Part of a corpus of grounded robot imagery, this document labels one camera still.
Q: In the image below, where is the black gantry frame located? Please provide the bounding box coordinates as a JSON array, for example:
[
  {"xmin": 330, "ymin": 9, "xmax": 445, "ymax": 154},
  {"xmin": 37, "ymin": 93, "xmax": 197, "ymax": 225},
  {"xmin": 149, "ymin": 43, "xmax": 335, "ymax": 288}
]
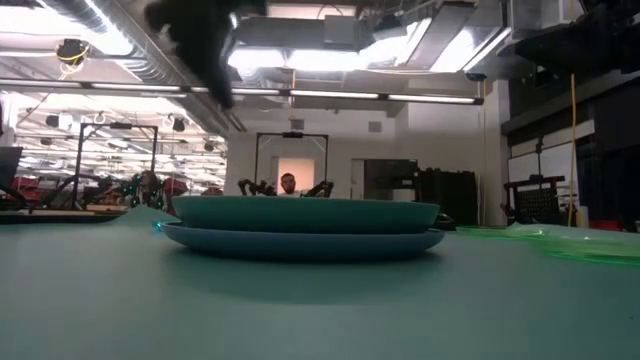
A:
[
  {"xmin": 253, "ymin": 131, "xmax": 330, "ymax": 198},
  {"xmin": 73, "ymin": 122, "xmax": 160, "ymax": 210}
]

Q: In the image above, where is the dark open shelf unit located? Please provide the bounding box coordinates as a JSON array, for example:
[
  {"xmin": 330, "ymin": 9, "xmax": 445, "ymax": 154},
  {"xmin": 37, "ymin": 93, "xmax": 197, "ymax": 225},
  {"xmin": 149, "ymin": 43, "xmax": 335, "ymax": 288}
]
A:
[{"xmin": 361, "ymin": 158, "xmax": 419, "ymax": 203}]

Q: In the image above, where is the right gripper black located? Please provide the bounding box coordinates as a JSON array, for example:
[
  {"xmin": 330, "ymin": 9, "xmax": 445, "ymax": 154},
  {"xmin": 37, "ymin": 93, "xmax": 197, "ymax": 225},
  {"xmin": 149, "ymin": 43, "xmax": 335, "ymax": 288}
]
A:
[{"xmin": 514, "ymin": 9, "xmax": 640, "ymax": 74}]

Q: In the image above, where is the dark monitor screen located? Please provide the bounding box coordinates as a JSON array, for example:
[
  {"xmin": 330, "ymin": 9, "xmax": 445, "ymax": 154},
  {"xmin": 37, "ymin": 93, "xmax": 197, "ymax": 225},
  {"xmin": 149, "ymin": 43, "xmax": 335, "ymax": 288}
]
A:
[{"xmin": 0, "ymin": 146, "xmax": 24, "ymax": 192}]

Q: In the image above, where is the green translucent plastic plate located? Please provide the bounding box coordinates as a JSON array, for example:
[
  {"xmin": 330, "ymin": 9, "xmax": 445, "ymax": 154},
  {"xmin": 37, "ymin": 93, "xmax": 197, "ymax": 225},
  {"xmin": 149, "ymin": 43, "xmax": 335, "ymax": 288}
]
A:
[{"xmin": 455, "ymin": 224, "xmax": 546, "ymax": 239}]

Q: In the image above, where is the dark teal plastic plate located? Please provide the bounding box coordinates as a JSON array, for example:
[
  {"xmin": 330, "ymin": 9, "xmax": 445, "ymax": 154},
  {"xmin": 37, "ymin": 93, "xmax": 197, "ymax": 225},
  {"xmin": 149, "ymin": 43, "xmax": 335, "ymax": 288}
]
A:
[{"xmin": 171, "ymin": 194, "xmax": 441, "ymax": 235}]

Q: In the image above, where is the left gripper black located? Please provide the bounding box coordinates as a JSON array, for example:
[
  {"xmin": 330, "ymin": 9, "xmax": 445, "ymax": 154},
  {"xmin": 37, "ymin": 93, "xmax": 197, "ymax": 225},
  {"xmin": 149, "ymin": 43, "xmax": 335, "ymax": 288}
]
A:
[{"xmin": 144, "ymin": 0, "xmax": 266, "ymax": 109}]

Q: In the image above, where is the green table mat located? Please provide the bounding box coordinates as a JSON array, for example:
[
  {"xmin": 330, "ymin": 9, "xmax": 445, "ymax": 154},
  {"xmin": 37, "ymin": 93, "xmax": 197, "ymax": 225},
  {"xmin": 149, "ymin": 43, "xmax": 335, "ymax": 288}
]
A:
[{"xmin": 0, "ymin": 205, "xmax": 640, "ymax": 360}]

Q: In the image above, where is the long ceiling light bar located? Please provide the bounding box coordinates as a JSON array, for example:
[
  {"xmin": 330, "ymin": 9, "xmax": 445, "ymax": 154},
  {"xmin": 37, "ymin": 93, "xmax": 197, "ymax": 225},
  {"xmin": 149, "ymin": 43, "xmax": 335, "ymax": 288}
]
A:
[{"xmin": 0, "ymin": 78, "xmax": 485, "ymax": 106}]

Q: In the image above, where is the red bin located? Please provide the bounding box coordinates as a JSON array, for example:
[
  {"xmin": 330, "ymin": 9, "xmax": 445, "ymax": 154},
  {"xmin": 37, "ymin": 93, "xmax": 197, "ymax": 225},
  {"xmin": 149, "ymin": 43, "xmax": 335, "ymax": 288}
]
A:
[{"xmin": 589, "ymin": 218, "xmax": 624, "ymax": 232}]

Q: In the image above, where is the person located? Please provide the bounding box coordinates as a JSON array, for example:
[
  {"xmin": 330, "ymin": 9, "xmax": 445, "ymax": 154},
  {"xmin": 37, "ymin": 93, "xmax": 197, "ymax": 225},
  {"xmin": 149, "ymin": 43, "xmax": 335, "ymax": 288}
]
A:
[
  {"xmin": 276, "ymin": 172, "xmax": 302, "ymax": 198},
  {"xmin": 138, "ymin": 170, "xmax": 162, "ymax": 209}
]

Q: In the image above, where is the blue plastic plate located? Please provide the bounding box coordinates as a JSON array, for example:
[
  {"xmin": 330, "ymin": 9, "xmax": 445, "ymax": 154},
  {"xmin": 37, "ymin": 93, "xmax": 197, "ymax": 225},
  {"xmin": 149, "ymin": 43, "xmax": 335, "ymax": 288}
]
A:
[{"xmin": 158, "ymin": 221, "xmax": 446, "ymax": 262}]

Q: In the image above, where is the black cabinet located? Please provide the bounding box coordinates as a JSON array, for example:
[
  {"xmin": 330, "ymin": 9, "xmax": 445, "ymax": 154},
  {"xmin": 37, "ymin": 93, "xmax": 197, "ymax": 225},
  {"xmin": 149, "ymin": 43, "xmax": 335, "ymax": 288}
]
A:
[{"xmin": 416, "ymin": 168, "xmax": 479, "ymax": 227}]

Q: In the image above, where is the black wheeled cart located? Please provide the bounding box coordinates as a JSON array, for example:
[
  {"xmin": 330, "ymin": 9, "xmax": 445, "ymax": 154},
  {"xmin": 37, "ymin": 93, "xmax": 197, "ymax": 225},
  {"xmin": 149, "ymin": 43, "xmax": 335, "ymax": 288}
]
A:
[{"xmin": 503, "ymin": 174, "xmax": 567, "ymax": 226}]

